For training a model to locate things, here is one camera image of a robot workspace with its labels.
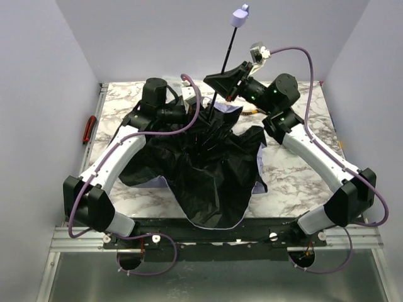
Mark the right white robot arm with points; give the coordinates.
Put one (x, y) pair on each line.
(349, 184)

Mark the lilac umbrella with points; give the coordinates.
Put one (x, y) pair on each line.
(211, 171)

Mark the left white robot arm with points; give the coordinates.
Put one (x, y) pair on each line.
(161, 111)

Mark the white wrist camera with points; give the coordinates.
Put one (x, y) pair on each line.
(188, 94)
(259, 54)

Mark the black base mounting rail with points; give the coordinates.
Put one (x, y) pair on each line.
(177, 238)

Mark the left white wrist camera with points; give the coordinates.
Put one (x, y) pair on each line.
(188, 94)

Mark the yellow handled pliers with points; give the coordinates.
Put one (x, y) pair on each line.
(252, 112)

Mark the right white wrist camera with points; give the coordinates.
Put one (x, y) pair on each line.
(259, 54)

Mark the red black handled tool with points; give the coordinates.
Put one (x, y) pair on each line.
(89, 129)

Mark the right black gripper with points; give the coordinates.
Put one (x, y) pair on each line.
(238, 83)

